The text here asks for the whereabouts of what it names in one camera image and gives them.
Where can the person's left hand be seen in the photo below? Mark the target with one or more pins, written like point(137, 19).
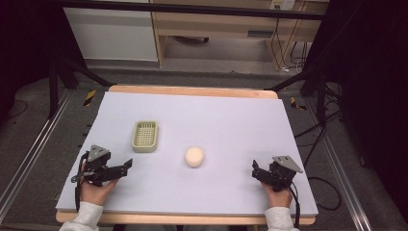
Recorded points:
point(95, 193)

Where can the wooden table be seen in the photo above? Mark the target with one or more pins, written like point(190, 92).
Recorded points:
point(192, 90)

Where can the black horizontal bar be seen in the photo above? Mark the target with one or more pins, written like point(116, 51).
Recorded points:
point(192, 9)

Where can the black metal stand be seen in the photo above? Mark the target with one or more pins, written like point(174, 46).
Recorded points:
point(53, 86)
point(320, 96)

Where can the wooden desk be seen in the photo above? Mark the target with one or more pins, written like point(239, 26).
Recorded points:
point(218, 24)

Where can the person's right hand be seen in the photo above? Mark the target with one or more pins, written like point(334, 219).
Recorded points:
point(279, 198)

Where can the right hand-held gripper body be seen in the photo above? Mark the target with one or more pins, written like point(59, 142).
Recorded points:
point(282, 173)

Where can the white cabinet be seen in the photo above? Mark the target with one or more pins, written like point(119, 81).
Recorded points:
point(112, 35)

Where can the green slotted soap dish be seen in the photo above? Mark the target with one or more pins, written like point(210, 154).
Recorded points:
point(145, 136)

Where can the white power strip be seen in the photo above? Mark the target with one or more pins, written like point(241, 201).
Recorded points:
point(282, 4)

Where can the black curtain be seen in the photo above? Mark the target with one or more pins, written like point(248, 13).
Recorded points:
point(29, 41)
point(375, 80)

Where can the black yellow striped tape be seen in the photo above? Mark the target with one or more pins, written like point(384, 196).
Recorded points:
point(297, 104)
point(90, 97)

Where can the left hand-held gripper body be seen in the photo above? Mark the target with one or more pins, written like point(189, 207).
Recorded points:
point(96, 160)

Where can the metal floor rail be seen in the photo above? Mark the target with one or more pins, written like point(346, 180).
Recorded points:
point(340, 170)
point(30, 157)

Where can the round cream soap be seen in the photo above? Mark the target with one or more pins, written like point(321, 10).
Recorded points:
point(194, 156)

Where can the white foam mat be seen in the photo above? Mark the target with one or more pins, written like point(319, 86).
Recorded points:
point(208, 128)

